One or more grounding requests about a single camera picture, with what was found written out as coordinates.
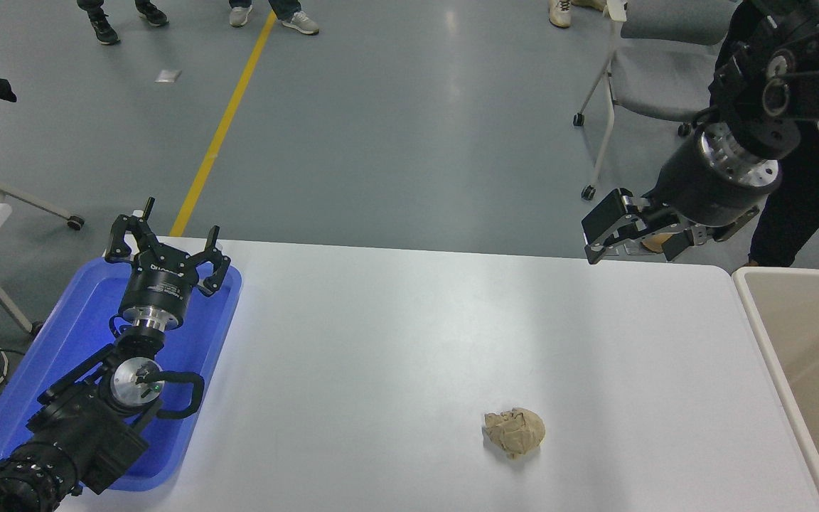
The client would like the tan paper ball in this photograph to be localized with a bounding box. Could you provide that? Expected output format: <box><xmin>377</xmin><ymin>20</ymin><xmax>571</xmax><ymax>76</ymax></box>
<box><xmin>483</xmin><ymin>407</ymin><xmax>546</xmax><ymax>459</ymax></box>

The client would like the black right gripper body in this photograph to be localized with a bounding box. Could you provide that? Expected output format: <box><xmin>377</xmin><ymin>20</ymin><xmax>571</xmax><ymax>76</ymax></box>
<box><xmin>647</xmin><ymin>128</ymin><xmax>774</xmax><ymax>229</ymax></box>

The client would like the large pale bin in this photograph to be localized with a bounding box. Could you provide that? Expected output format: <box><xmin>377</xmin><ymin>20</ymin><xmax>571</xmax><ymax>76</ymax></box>
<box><xmin>732</xmin><ymin>266</ymin><xmax>819</xmax><ymax>512</ymax></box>

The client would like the blue plastic tray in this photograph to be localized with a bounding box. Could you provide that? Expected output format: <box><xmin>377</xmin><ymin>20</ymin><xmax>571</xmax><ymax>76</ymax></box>
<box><xmin>0</xmin><ymin>256</ymin><xmax>243</xmax><ymax>493</ymax></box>

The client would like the grey wheeled chair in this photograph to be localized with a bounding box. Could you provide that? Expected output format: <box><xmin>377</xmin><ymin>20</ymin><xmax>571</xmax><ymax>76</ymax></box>
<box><xmin>573</xmin><ymin>0</ymin><xmax>737</xmax><ymax>201</ymax></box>

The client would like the white-framed wheeled chair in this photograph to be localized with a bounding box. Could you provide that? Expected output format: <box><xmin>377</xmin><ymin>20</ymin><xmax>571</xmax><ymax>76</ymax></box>
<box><xmin>0</xmin><ymin>103</ymin><xmax>85</xmax><ymax>230</ymax></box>

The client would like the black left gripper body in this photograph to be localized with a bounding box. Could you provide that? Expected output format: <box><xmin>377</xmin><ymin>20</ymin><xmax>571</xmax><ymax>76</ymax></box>
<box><xmin>118</xmin><ymin>259</ymin><xmax>198</xmax><ymax>319</ymax></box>

